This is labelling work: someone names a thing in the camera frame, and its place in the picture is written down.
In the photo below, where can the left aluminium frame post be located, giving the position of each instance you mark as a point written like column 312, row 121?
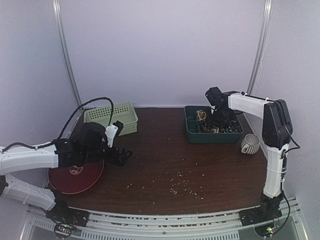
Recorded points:
column 65, row 53

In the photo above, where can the aluminium frame post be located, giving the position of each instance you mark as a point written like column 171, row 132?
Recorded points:
column 65, row 53
column 261, row 46

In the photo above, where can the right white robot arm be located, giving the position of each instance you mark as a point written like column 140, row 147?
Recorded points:
column 276, row 133

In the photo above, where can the right aluminium frame post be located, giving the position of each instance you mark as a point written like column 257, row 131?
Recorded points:
column 261, row 46

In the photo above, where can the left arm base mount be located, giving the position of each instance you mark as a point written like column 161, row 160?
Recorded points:
column 66, row 219

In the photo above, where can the striped ceramic mug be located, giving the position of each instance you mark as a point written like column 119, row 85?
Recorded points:
column 250, row 144

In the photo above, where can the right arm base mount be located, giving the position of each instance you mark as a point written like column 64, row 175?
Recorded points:
column 268, row 209

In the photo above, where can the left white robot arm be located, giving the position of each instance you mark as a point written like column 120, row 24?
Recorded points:
column 20, row 157

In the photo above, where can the pale green plastic basket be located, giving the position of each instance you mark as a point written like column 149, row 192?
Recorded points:
column 123, row 112

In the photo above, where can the dark green compartment organizer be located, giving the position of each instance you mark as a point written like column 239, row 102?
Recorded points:
column 192, row 128

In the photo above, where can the tan rubber bands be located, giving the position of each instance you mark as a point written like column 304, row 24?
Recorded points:
column 201, row 115

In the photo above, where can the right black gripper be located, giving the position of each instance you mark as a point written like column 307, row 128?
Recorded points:
column 221, row 116

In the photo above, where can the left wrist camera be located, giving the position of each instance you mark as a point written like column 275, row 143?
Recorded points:
column 112, row 131

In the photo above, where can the black white small clips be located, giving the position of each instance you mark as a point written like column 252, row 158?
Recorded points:
column 231, row 127

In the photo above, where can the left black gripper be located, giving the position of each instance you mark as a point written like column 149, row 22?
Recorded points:
column 122, row 158

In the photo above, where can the front aluminium rail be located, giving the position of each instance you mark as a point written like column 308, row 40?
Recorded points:
column 223, row 225

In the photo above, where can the red round tray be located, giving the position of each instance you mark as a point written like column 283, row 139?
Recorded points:
column 75, row 179

